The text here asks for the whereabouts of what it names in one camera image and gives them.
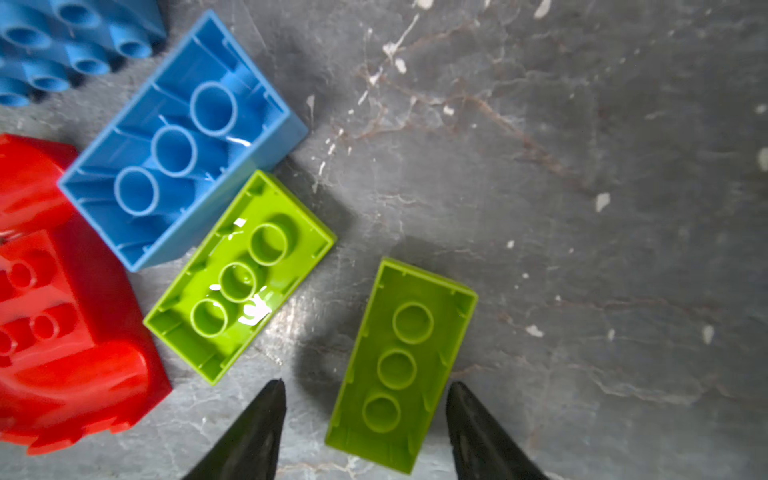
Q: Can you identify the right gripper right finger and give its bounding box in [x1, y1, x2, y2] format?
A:
[446, 381, 548, 480]

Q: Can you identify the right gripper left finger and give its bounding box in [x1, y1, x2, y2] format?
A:
[184, 379, 287, 479]

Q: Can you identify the green lego brick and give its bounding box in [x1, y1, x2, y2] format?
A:
[325, 257, 478, 474]

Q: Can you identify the blue lego brick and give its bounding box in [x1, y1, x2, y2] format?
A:
[1, 0, 167, 108]

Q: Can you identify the red arch lego piece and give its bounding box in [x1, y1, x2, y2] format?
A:
[1, 133, 172, 456]

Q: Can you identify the green lego brick centre underside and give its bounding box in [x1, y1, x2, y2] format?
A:
[144, 171, 337, 385]

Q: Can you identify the blue lego brick underside up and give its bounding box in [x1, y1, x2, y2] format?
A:
[59, 11, 308, 272]

